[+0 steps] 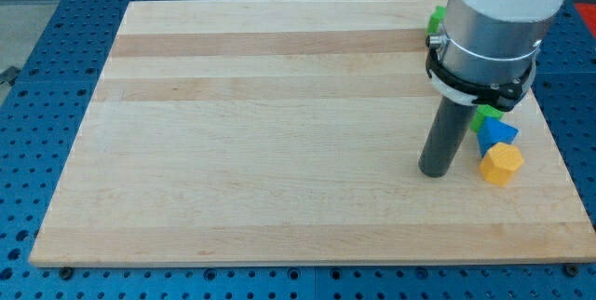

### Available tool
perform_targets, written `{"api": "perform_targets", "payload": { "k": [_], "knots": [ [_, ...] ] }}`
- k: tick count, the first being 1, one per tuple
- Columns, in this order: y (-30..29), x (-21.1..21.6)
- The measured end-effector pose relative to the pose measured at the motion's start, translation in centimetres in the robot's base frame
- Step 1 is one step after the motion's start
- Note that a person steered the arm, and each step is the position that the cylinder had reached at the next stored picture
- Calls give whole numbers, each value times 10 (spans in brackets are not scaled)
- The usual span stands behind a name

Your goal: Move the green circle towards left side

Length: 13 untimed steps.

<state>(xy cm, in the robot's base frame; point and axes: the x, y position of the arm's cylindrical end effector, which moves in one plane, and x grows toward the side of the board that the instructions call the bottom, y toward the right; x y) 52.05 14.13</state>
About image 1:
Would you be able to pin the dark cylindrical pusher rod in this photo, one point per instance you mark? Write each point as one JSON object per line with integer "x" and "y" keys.
{"x": 448, "y": 130}

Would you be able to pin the green block at back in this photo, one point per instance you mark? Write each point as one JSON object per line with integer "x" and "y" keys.
{"x": 435, "y": 20}

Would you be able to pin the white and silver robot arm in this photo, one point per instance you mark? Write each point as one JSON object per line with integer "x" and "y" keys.
{"x": 484, "y": 51}

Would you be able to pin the yellow hexagon block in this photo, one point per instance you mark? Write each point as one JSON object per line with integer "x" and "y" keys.
{"x": 501, "y": 163}

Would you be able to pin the red object at edge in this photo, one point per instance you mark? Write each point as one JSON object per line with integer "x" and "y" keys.
{"x": 587, "y": 11}

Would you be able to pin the green circle block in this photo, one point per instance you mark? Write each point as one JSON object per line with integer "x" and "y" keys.
{"x": 483, "y": 111}

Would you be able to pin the blue triangle block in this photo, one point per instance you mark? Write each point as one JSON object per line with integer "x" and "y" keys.
{"x": 494, "y": 131}

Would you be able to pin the wooden board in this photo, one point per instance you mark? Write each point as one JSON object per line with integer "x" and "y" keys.
{"x": 287, "y": 133}

